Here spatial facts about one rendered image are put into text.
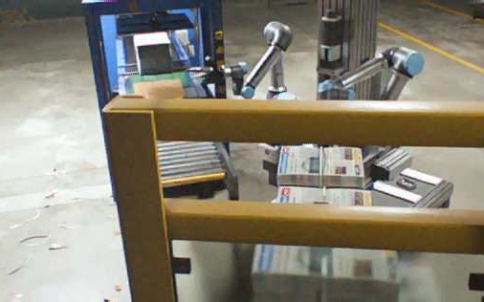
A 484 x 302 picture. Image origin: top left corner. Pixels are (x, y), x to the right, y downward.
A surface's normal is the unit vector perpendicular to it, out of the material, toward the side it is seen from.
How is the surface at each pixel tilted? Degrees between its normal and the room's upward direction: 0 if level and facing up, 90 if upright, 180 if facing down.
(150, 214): 90
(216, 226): 90
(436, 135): 90
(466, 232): 90
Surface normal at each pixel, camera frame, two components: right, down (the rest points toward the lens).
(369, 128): -0.14, 0.42
